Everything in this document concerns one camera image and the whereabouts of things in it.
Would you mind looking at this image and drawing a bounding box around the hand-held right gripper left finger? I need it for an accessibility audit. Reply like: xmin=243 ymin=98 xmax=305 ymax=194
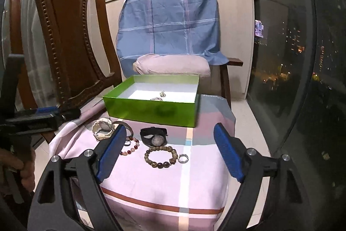
xmin=27 ymin=125 xmax=128 ymax=231

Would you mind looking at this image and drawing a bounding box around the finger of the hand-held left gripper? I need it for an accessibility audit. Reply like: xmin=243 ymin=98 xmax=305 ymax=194
xmin=34 ymin=106 xmax=82 ymax=121

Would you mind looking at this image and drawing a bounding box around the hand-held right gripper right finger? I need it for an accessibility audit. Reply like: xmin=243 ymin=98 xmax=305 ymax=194
xmin=213 ymin=122 xmax=320 ymax=231

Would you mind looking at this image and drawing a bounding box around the red bead bracelet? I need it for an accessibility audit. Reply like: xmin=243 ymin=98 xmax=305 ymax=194
xmin=120 ymin=136 xmax=142 ymax=156

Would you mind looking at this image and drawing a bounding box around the white wristwatch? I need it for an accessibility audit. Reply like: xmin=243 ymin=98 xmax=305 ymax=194
xmin=92 ymin=117 xmax=119 ymax=142

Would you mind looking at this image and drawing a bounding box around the silver bangle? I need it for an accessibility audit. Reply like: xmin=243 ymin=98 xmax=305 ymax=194
xmin=111 ymin=121 xmax=134 ymax=137

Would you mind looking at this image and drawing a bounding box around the black wristwatch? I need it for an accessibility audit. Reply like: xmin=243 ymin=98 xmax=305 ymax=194
xmin=139 ymin=126 xmax=168 ymax=148

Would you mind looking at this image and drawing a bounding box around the green cardboard box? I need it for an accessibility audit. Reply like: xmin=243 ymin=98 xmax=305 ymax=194
xmin=102 ymin=74 xmax=201 ymax=128

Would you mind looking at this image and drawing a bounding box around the person's left hand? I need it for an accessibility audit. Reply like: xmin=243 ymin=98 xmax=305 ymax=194
xmin=0 ymin=148 xmax=36 ymax=191

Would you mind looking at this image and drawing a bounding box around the pink plaid blanket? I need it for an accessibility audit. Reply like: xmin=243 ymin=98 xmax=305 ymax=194
xmin=50 ymin=94 xmax=236 ymax=231

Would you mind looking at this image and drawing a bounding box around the white sheer curtain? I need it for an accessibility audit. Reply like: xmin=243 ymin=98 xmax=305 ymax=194
xmin=1 ymin=0 xmax=56 ymax=112

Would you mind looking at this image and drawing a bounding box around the carved wooden chair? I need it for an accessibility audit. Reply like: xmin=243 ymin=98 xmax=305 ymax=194
xmin=9 ymin=0 xmax=123 ymax=145

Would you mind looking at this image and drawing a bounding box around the dark wooden armchair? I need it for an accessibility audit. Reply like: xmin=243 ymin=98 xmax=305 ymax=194
xmin=209 ymin=57 xmax=244 ymax=108

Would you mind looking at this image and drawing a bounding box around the pink cushion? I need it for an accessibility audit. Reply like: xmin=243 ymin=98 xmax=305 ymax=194
xmin=133 ymin=55 xmax=211 ymax=76

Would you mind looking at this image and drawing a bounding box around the glass window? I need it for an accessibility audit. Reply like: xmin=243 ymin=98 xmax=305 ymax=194
xmin=247 ymin=0 xmax=346 ymax=194

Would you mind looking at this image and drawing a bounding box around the blue plaid cloth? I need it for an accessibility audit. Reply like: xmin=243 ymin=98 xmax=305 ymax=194
xmin=116 ymin=0 xmax=229 ymax=77

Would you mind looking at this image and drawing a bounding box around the brown bead bracelet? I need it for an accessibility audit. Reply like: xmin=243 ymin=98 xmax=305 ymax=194
xmin=144 ymin=146 xmax=179 ymax=169

